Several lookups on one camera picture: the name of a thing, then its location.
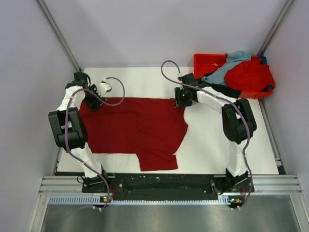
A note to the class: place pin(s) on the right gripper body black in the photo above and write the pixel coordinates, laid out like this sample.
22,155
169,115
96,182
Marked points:
182,98

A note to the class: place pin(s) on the bright red t shirt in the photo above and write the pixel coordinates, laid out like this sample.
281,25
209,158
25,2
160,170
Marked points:
250,75

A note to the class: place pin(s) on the red plastic bin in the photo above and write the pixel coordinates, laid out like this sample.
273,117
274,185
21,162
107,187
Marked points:
208,63

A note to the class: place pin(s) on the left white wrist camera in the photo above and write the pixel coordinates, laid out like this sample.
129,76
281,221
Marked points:
104,87

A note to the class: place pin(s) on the left aluminium corner post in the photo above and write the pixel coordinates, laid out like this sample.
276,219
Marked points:
58,34

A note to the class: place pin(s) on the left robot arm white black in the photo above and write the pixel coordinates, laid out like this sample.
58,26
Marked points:
95,177

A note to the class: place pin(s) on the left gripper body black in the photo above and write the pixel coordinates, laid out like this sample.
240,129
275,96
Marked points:
91,100

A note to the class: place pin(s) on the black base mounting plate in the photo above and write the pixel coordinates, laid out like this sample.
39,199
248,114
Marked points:
166,187

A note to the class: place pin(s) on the light blue t shirt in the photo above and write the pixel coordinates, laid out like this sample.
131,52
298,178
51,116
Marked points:
233,59

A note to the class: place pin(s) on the right aluminium corner post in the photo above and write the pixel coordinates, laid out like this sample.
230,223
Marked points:
287,7

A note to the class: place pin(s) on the grey slotted cable duct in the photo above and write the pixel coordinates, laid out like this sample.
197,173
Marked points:
98,200

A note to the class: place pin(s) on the dark red t shirt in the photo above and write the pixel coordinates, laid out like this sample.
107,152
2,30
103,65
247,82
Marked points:
153,129

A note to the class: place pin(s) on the black t shirt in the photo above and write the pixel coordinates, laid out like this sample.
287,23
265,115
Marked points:
220,88

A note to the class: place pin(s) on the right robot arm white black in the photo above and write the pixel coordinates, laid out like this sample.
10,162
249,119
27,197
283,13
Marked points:
238,124

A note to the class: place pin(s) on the right aluminium side rail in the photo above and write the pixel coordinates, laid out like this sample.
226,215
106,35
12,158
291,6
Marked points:
275,147

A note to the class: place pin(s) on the aluminium corner post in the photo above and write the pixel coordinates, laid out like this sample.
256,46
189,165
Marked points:
287,7
58,34

